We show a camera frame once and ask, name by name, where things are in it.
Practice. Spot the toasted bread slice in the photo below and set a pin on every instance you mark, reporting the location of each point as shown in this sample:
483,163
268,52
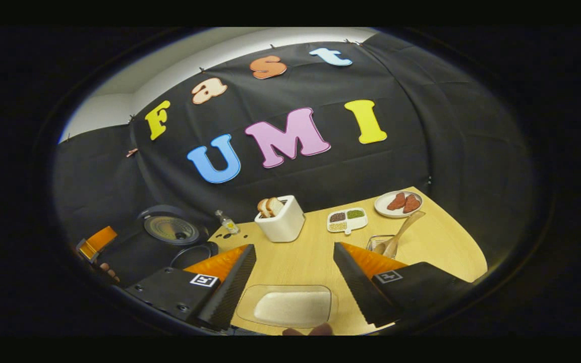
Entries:
275,205
263,207

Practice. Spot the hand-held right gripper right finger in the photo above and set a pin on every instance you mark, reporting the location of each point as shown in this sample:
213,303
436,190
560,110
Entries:
358,290

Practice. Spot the pink clip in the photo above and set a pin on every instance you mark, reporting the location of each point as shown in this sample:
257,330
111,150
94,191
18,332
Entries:
131,152

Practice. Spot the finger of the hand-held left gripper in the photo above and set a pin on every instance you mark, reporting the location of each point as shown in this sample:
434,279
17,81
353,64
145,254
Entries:
98,241

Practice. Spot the small clear glass bottle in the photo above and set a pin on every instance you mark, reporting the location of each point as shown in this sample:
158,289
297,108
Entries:
227,223

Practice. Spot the white toaster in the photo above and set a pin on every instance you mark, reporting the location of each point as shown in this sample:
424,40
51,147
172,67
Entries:
285,227

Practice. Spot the white divided dish of grains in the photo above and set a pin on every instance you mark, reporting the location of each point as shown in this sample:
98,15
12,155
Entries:
347,221

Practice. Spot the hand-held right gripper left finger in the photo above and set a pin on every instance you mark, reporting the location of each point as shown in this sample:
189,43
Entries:
230,292

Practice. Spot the white round plate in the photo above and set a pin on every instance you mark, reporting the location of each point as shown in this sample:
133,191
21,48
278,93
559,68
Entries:
381,205

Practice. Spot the red meat slice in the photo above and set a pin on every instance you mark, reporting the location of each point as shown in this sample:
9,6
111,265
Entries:
412,204
397,201

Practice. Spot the dark grey rice cooker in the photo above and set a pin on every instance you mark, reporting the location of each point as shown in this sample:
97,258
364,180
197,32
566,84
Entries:
172,229

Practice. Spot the wooden spoon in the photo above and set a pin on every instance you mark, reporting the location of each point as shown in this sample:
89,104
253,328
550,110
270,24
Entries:
401,229

